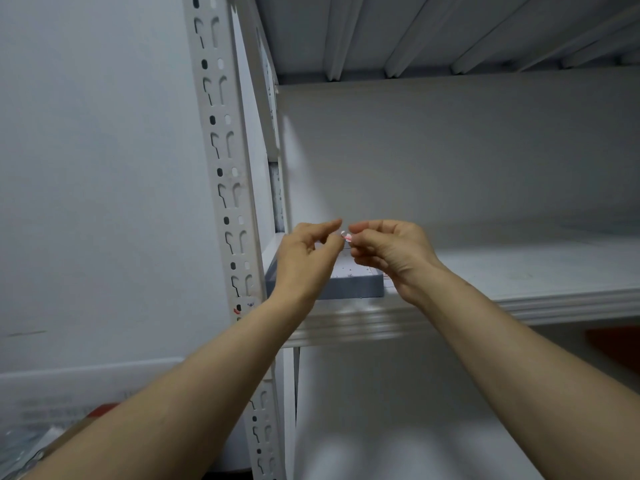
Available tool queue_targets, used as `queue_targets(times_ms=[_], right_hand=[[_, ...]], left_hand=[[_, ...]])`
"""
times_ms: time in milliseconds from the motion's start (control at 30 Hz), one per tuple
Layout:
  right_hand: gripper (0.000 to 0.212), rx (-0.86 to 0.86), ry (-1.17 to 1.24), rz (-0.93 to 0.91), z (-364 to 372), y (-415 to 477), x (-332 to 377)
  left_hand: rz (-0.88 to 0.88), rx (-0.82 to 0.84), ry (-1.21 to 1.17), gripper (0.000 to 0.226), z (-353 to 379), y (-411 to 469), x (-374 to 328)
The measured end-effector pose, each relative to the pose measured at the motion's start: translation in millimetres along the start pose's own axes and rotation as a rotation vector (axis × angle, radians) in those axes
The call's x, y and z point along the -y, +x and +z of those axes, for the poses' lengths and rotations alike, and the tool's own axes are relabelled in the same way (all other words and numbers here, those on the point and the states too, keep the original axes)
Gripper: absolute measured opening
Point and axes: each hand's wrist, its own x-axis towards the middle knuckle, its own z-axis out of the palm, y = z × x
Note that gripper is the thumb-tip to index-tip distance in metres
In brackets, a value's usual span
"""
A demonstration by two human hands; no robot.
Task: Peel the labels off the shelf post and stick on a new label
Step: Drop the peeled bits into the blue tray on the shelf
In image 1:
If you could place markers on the small red white piece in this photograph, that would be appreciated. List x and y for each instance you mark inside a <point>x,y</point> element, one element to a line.
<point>346,236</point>

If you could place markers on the person's left forearm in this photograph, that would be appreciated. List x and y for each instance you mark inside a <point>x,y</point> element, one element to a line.
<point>190,394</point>

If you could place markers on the person's left hand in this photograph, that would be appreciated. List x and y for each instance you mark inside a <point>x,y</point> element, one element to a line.
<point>300,267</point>

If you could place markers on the person's right hand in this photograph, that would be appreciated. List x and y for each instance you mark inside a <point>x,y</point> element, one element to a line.
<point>400,254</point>

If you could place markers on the red item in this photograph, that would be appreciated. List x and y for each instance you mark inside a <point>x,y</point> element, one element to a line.
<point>97,410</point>

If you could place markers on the person's right thumb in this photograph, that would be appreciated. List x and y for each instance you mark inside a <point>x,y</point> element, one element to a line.
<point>362,242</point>

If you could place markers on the grey flat tray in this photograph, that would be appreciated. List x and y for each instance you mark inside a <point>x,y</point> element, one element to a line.
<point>352,289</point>

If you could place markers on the white slotted metal rack upright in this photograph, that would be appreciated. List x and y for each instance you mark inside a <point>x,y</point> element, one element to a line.
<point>222,144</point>

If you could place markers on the white metal rack shelf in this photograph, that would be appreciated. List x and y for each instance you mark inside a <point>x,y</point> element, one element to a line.
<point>450,29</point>
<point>525,279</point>

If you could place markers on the person's right forearm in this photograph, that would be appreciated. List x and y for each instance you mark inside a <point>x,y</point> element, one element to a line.
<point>525,379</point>

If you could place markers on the person's left thumb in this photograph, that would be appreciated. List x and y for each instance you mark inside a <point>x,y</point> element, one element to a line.
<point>334,244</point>

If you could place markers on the clear plastic bag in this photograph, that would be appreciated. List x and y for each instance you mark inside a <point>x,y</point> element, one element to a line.
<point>25,449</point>

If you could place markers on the white plastic storage bin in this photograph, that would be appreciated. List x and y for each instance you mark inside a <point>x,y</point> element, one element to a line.
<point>75,387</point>

